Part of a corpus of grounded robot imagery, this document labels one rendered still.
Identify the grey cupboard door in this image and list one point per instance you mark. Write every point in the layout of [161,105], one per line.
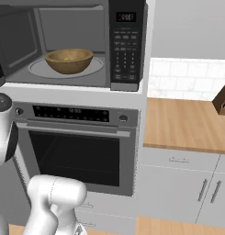
[169,195]
[221,214]

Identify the black and grey microwave oven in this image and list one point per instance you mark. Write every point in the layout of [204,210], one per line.
[126,46]

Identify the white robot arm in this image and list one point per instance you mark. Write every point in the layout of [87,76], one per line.
[52,195]

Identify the brown wooden bowl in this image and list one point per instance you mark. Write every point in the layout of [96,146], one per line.
[69,64]

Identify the stainless steel built-in oven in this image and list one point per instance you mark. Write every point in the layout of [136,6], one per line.
[129,153]

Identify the glass microwave turntable plate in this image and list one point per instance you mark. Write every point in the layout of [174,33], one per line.
[97,65]

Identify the white tall appliance cabinet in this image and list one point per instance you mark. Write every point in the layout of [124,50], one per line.
[86,96]

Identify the round oven knob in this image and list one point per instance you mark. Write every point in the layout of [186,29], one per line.
[19,111]
[123,117]

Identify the grey drawer front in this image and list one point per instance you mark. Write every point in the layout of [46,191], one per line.
[114,225]
[224,165]
[114,205]
[153,157]

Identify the oven door with dark window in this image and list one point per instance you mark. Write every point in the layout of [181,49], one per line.
[74,159]

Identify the yellow lemon wedge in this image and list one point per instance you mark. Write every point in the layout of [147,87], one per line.
[66,59]

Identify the wooden knife block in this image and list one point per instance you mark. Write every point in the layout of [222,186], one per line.
[222,101]

